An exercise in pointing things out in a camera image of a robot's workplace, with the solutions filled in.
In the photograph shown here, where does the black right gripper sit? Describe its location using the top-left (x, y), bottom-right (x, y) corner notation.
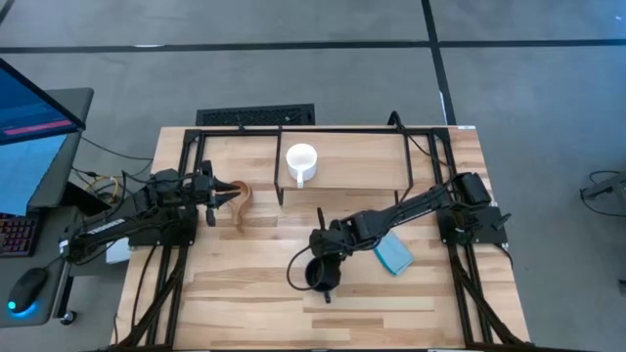
top-left (308, 207), bottom-right (354, 288)

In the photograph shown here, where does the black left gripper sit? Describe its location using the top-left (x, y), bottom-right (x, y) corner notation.
top-left (190, 159), bottom-right (242, 227)

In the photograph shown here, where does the black ceramic mug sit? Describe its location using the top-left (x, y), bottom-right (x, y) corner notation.
top-left (303, 256), bottom-right (342, 305)

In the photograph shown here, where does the brown wooden cup with handle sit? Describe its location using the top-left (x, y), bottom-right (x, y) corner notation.
top-left (227, 180), bottom-right (253, 234)

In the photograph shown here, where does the white ceramic mug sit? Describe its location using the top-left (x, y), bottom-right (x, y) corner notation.
top-left (285, 143), bottom-right (319, 190)

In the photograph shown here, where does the wooden shelf with black legs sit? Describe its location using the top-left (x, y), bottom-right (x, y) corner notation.
top-left (273, 127), bottom-right (416, 207)

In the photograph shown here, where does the folded light blue cloth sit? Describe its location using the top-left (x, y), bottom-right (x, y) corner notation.
top-left (372, 230), bottom-right (416, 277)

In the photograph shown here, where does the black floor vent grate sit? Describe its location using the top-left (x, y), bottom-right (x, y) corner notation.
top-left (195, 103), bottom-right (317, 127)

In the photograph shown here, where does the small white box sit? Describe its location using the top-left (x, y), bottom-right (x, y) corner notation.
top-left (105, 238), bottom-right (132, 265)

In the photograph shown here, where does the grey-backed computer monitor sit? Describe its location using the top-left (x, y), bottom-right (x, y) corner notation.
top-left (0, 87), bottom-right (95, 216)

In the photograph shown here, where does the black-framed computer monitor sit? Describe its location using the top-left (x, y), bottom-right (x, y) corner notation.
top-left (0, 58), bottom-right (87, 147)

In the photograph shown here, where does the backlit computer keyboard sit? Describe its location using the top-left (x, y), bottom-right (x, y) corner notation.
top-left (0, 212), bottom-right (41, 258)

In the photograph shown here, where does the black computer mouse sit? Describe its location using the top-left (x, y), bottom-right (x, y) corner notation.
top-left (6, 267), bottom-right (49, 315)

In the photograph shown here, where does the grey computer desk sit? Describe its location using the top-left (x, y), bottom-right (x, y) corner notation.
top-left (0, 204), bottom-right (82, 329)

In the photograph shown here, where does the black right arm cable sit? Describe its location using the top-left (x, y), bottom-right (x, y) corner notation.
top-left (286, 243), bottom-right (320, 292)

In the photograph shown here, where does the yellow cable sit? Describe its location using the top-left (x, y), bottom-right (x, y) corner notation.
top-left (86, 175), bottom-right (121, 202)

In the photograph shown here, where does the black aluminium rig frame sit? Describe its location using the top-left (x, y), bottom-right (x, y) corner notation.
top-left (110, 124), bottom-right (532, 352)

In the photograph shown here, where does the grey floor stand with cables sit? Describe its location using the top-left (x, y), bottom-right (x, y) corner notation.
top-left (579, 169), bottom-right (626, 219)

